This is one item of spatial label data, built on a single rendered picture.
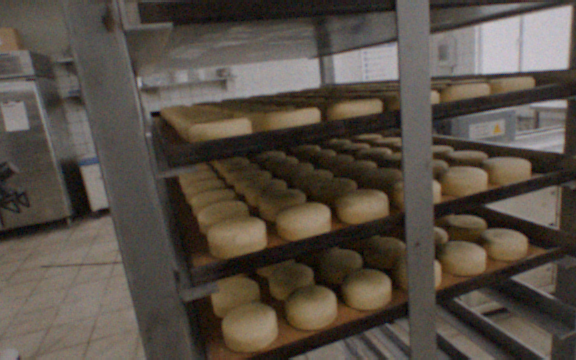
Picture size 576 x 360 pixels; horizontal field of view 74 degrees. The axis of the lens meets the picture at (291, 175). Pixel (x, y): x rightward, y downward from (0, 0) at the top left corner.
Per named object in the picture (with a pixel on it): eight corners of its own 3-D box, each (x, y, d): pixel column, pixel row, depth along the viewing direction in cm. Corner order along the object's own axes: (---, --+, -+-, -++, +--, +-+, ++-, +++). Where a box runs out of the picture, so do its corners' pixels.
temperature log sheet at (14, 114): (30, 128, 422) (22, 100, 414) (29, 128, 419) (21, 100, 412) (7, 131, 416) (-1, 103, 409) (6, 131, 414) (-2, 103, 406)
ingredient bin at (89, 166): (91, 221, 481) (76, 161, 462) (98, 207, 539) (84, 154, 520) (137, 212, 497) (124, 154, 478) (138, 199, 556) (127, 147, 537)
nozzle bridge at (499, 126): (429, 153, 264) (428, 103, 256) (514, 175, 196) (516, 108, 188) (386, 161, 257) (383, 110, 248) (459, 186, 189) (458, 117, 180)
